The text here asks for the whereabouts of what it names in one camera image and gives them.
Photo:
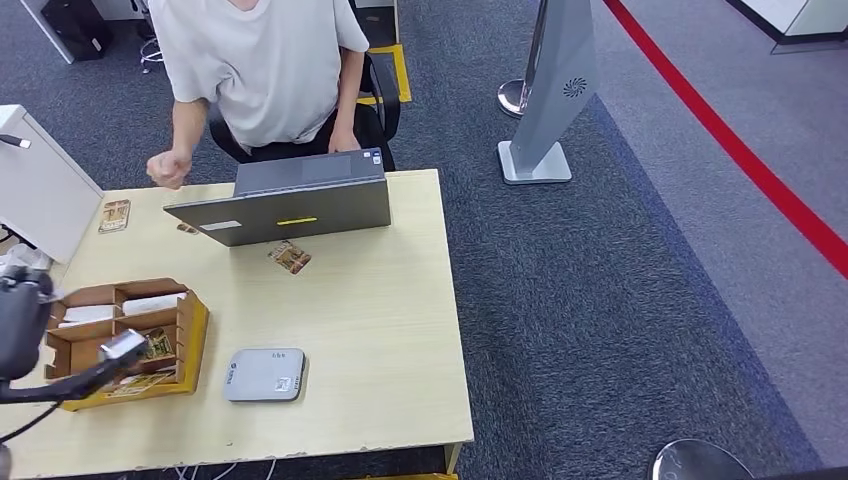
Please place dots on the person's left hand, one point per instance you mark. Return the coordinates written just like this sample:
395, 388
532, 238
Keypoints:
344, 140

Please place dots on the person's right hand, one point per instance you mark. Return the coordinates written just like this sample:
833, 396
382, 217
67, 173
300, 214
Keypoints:
169, 169

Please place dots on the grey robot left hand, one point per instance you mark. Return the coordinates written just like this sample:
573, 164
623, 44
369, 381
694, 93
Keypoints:
23, 324

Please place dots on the wooden organizer box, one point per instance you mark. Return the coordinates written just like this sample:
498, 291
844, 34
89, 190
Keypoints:
193, 338

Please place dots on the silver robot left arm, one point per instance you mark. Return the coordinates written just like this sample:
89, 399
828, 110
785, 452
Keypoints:
4, 464

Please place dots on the person's left forearm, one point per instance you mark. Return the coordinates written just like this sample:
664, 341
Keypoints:
350, 93

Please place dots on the person's right forearm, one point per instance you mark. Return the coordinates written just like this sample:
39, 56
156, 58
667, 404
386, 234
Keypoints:
187, 129

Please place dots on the small brown card piece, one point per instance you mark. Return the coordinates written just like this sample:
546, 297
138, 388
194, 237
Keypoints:
187, 229

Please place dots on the white card stack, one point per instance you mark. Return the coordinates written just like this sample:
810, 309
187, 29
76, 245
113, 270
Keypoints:
87, 313
154, 303

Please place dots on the person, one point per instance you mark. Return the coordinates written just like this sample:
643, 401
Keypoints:
265, 60

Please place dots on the gold printed card sleeve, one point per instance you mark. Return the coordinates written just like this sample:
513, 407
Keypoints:
142, 384

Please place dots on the black office chair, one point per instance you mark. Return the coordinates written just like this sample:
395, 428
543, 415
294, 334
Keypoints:
222, 136

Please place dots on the white plastic device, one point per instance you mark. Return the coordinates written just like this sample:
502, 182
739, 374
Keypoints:
23, 255

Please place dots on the yellow floor tape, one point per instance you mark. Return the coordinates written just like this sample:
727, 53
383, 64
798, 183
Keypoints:
401, 73
411, 477

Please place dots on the grey laptop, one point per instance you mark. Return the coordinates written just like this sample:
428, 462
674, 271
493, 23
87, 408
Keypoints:
291, 212

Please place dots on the chrome stool base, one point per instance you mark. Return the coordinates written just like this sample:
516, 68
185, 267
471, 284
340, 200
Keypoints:
151, 53

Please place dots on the white table leg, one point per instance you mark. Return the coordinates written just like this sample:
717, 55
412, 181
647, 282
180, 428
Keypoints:
395, 26

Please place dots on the white cabinet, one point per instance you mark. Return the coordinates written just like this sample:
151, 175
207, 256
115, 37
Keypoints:
36, 192

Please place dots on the black box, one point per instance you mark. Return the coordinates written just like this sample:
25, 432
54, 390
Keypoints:
76, 26

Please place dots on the chrome stanchion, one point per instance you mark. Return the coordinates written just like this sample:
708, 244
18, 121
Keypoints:
511, 98

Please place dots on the white desk panel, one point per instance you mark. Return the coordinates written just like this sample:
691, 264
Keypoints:
52, 36

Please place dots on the grey kiosk stand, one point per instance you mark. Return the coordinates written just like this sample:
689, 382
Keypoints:
553, 93

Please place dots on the pale wooden desk leg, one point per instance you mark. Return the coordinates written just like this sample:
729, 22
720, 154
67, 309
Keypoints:
452, 458

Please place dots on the red floor tape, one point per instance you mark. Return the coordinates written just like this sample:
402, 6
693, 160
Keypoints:
729, 142

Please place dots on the chrome dome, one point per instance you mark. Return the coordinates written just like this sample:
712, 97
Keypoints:
696, 462

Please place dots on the white counter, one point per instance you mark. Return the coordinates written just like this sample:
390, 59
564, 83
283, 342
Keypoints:
815, 16

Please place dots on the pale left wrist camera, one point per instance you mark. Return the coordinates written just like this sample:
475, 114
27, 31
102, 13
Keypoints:
124, 345

